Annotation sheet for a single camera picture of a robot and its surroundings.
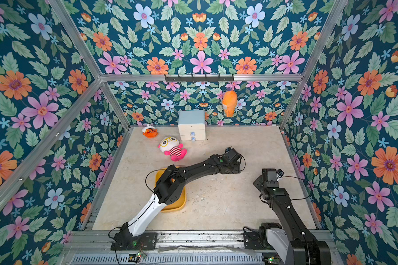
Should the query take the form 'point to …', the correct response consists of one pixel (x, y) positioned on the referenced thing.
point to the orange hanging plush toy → (229, 102)
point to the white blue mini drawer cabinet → (192, 125)
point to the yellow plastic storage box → (178, 205)
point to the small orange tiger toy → (150, 132)
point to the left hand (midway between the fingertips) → (239, 168)
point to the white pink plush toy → (171, 146)
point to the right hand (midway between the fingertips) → (260, 181)
